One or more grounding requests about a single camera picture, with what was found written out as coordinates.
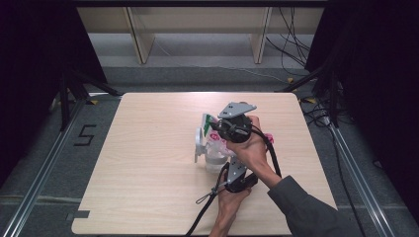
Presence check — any hand-held gripper black cable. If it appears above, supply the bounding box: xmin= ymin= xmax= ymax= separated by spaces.
xmin=250 ymin=126 xmax=284 ymax=179
xmin=184 ymin=161 xmax=231 ymax=237

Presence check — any black curtain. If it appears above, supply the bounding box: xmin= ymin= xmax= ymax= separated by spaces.
xmin=304 ymin=0 xmax=419 ymax=225
xmin=0 ymin=0 xmax=108 ymax=186

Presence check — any light wooden shelf unit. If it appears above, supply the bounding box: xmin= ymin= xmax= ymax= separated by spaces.
xmin=77 ymin=6 xmax=325 ymax=65

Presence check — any left hand-held gripper black cable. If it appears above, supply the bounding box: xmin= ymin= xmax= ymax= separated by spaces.
xmin=184 ymin=161 xmax=231 ymax=237

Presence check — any person's left hand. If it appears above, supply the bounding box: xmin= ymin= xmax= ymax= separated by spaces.
xmin=215 ymin=188 xmax=253 ymax=219

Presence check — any bundle of black hanging cables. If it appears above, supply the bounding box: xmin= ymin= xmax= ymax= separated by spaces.
xmin=265 ymin=6 xmax=317 ymax=78

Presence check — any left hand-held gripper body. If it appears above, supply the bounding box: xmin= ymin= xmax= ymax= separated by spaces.
xmin=224 ymin=155 xmax=260 ymax=195

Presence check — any pink bag of white granules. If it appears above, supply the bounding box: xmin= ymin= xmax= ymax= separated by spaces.
xmin=201 ymin=113 xmax=275 ymax=158

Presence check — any person's right hand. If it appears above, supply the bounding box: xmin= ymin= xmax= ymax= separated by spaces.
xmin=226 ymin=115 xmax=278 ymax=181

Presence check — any right hand-held gripper black cable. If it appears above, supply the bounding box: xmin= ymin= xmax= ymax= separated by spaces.
xmin=250 ymin=126 xmax=284 ymax=179

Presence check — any aluminium floor rail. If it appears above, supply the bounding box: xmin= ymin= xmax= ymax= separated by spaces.
xmin=329 ymin=124 xmax=396 ymax=237
xmin=0 ymin=98 xmax=87 ymax=237

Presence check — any tangle of black floor cables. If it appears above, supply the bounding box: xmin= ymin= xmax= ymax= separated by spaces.
xmin=304 ymin=98 xmax=332 ymax=128

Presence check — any black metal stand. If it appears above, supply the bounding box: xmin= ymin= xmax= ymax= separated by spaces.
xmin=276 ymin=63 xmax=340 ymax=127
xmin=58 ymin=67 xmax=123 ymax=132

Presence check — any white lidded container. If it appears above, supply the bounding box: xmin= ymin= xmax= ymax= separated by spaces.
xmin=193 ymin=125 xmax=231 ymax=175

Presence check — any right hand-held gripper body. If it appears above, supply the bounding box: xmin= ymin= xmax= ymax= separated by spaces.
xmin=214 ymin=101 xmax=258 ymax=144

